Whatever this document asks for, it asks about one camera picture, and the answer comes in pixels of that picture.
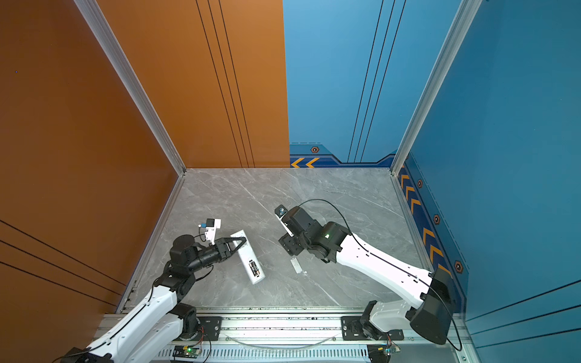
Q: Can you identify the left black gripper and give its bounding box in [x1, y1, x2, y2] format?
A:
[188, 237, 246, 277]

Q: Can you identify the white battery cover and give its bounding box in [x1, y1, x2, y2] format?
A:
[290, 257, 303, 274]

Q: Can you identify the white remote control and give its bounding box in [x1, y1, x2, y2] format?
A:
[231, 230, 266, 284]

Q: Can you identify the black battery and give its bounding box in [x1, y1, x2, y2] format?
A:
[249, 260, 260, 278]

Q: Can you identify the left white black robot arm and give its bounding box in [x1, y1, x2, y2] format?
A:
[55, 234, 248, 362]

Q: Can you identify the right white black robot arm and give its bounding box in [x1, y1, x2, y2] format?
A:
[275, 205, 457, 345]

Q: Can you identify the left circuit board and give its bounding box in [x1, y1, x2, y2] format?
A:
[172, 345, 202, 360]

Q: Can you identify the circuit board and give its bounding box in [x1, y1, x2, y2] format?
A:
[172, 345, 202, 360]
[367, 345, 401, 363]

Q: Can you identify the right circuit board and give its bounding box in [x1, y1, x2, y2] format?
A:
[367, 345, 401, 363]

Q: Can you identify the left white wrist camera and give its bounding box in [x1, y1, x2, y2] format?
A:
[198, 219, 221, 245]

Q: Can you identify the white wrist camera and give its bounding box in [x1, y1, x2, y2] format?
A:
[275, 204, 294, 237]
[198, 219, 221, 245]

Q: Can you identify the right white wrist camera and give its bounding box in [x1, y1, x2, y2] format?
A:
[275, 204, 294, 237]

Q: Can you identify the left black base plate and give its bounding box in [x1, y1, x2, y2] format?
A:
[179, 316, 222, 342]

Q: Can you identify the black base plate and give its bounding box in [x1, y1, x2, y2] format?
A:
[179, 316, 222, 342]
[340, 316, 405, 341]

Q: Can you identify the aluminium front rail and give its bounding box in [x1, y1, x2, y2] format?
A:
[90, 306, 482, 363]

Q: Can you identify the thin grey cable loop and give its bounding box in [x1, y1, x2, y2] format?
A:
[224, 334, 337, 350]

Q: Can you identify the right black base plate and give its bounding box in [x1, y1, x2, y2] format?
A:
[340, 316, 405, 341]

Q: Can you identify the left aluminium corner post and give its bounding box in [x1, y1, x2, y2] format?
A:
[74, 0, 186, 177]

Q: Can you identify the aluminium corner post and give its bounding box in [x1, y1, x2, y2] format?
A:
[74, 0, 186, 177]
[390, 0, 482, 176]

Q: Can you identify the right aluminium corner post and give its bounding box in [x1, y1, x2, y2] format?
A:
[390, 0, 482, 176]

